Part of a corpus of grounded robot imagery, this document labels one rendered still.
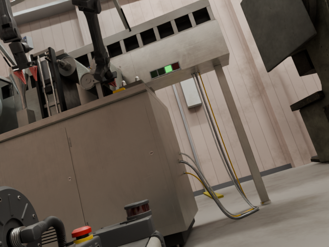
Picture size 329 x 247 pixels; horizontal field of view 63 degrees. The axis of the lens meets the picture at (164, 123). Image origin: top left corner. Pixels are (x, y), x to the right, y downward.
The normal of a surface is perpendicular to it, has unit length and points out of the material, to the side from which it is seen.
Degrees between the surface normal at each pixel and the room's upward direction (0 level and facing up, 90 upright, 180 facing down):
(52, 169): 90
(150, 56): 90
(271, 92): 90
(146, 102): 90
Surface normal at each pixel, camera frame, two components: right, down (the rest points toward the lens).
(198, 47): -0.21, -0.15
